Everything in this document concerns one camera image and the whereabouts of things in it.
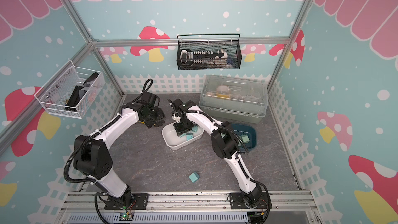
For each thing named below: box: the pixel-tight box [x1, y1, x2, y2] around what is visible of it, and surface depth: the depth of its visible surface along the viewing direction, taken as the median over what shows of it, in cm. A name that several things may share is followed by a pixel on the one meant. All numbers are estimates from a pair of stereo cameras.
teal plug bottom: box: [188, 171, 201, 184], surface depth 81 cm
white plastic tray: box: [161, 122, 205, 150], surface depth 94 cm
